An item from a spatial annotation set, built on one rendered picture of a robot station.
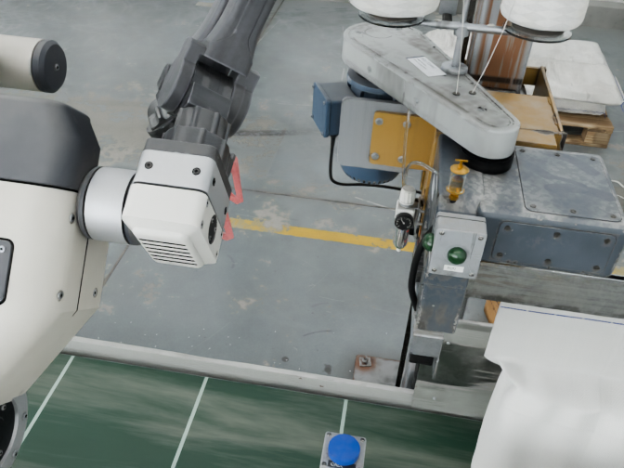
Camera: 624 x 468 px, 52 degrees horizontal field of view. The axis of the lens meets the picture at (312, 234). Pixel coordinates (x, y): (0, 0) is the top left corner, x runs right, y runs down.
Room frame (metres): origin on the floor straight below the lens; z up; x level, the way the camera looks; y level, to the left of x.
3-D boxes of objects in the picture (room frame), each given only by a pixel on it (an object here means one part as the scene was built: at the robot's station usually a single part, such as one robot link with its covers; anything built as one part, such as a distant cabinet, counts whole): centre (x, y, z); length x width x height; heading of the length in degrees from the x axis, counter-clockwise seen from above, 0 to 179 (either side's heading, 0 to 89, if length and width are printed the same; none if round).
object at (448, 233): (0.79, -0.23, 1.29); 0.08 x 0.05 x 0.09; 83
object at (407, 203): (1.04, -0.19, 1.14); 0.05 x 0.04 x 0.16; 173
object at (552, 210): (0.92, -0.36, 1.21); 0.30 x 0.25 x 0.30; 83
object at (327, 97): (1.29, -0.03, 1.25); 0.10 x 0.08 x 0.12; 18
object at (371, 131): (1.23, -0.19, 1.23); 0.28 x 0.07 x 0.16; 83
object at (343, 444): (0.71, -0.08, 0.84); 0.06 x 0.06 x 0.02
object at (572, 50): (4.16, -1.55, 0.32); 0.68 x 0.45 x 0.15; 83
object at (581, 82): (3.74, -1.49, 0.32); 0.66 x 0.43 x 0.15; 80
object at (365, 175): (1.33, -0.13, 1.21); 0.15 x 0.15 x 0.25
